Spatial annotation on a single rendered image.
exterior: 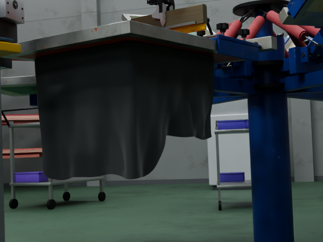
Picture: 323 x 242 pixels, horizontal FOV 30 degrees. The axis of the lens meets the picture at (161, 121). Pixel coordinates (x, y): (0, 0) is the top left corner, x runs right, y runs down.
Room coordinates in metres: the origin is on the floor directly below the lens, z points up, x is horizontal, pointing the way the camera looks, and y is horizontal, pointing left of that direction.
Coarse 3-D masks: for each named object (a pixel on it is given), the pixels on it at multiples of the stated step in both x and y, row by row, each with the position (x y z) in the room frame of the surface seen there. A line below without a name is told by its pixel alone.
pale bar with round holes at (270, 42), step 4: (268, 36) 2.36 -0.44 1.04; (272, 36) 2.36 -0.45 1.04; (248, 40) 2.41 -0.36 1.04; (252, 40) 2.40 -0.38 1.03; (256, 40) 2.39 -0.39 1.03; (260, 40) 2.38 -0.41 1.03; (264, 40) 2.37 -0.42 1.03; (268, 40) 2.36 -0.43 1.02; (272, 40) 2.36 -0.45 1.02; (276, 40) 2.39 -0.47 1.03; (260, 44) 2.38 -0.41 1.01; (264, 44) 2.37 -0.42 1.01; (268, 44) 2.36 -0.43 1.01; (272, 44) 2.36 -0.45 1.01; (276, 44) 2.39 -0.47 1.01; (260, 48) 2.39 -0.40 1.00; (264, 48) 2.37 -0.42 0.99; (268, 48) 2.37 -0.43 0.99; (272, 48) 2.37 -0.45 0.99; (276, 48) 2.39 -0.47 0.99
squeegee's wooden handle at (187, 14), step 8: (184, 8) 2.32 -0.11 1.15; (192, 8) 2.29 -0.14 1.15; (200, 8) 2.27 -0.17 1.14; (144, 16) 2.43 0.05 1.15; (168, 16) 2.36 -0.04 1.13; (176, 16) 2.34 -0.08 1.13; (184, 16) 2.32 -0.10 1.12; (192, 16) 2.29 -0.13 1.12; (200, 16) 2.27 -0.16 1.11; (152, 24) 2.41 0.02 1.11; (160, 24) 2.38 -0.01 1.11; (168, 24) 2.36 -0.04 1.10
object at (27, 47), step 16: (80, 32) 1.84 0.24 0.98; (96, 32) 1.80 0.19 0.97; (112, 32) 1.77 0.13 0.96; (128, 32) 1.73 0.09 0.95; (144, 32) 1.78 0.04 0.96; (160, 32) 1.85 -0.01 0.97; (176, 32) 1.92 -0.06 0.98; (32, 48) 1.97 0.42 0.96; (48, 48) 1.94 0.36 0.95; (192, 48) 2.05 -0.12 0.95; (208, 48) 2.07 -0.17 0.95
